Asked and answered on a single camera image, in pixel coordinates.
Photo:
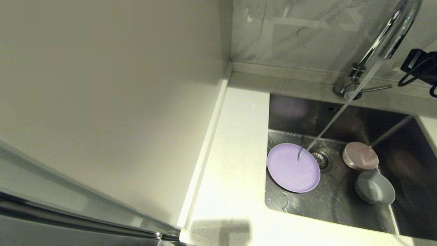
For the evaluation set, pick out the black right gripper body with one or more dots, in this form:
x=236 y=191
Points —
x=426 y=66

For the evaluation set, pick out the pink bowl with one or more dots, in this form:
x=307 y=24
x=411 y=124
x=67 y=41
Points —
x=361 y=155

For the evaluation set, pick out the light blue bowl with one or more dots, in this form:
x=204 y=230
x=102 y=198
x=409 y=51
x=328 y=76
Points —
x=375 y=188

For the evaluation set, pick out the purple plate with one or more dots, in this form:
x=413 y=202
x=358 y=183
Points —
x=290 y=171

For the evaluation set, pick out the stainless steel sink basin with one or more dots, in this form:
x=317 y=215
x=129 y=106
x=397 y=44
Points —
x=334 y=205

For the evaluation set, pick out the chrome gooseneck faucet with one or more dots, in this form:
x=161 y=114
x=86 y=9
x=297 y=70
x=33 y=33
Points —
x=351 y=78

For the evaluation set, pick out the running water stream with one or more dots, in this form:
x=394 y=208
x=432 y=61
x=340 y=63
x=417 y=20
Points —
x=341 y=111

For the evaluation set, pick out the speckled stone backsplash ledge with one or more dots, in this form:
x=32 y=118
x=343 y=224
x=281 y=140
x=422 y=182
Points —
x=290 y=73

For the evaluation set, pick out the round metal drain strainer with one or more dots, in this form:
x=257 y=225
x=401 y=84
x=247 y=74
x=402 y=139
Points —
x=324 y=160

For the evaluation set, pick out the white countertop sealing strip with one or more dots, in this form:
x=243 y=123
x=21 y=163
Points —
x=208 y=143

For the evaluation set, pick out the white tall cabinet side panel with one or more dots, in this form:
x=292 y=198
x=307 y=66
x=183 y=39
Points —
x=102 y=85

